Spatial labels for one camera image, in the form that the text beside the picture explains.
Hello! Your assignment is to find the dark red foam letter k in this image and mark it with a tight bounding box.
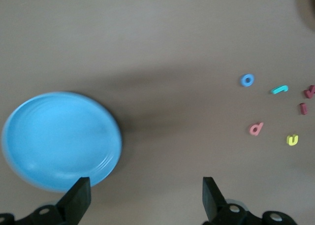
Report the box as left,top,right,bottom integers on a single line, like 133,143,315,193
303,84,315,99

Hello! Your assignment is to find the teal foam letter j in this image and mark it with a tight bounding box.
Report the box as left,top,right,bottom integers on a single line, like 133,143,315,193
270,85,289,95

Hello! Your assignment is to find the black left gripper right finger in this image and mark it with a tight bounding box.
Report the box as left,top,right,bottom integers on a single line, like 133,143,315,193
202,177,297,225

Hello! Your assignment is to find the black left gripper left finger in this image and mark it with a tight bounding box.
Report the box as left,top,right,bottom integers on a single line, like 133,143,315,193
0,177,92,225

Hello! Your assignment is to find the brown table cover sheet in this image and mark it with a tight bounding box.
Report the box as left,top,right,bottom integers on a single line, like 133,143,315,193
0,0,315,225

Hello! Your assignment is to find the yellow foam letter u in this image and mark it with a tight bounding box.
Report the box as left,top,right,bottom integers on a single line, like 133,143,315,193
286,134,299,146

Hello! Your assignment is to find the pink foam letter d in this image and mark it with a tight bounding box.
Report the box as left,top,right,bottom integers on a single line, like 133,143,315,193
249,122,264,137

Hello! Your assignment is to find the blue foam letter o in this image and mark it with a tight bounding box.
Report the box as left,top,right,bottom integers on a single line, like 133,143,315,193
239,73,255,87

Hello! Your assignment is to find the blue round plate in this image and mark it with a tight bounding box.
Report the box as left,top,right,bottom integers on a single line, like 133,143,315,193
1,91,123,193

